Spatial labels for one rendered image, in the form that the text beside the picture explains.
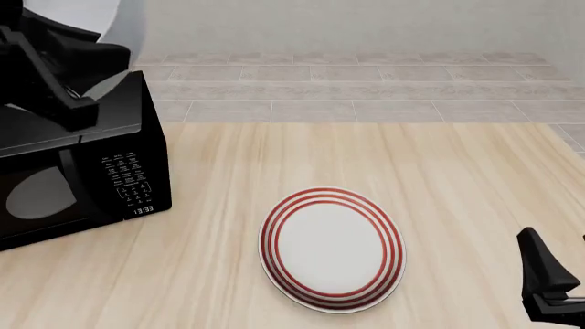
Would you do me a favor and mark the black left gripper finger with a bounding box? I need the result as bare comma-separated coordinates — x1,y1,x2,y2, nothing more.
21,8,102,45
48,43,133,98

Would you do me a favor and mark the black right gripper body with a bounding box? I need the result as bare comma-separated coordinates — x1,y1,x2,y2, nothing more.
522,288,585,324

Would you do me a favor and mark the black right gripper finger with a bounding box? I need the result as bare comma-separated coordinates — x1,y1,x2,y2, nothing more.
516,226,581,295

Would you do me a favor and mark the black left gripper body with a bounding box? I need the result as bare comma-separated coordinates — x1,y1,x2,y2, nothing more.
0,27,101,133

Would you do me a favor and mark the white bowl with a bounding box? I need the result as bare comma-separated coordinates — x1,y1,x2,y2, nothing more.
84,0,138,99

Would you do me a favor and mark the white plate with red rings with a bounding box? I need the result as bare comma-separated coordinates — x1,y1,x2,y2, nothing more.
258,186,408,315

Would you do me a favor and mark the black microwave oven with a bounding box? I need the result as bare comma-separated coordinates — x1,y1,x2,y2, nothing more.
0,69,174,253

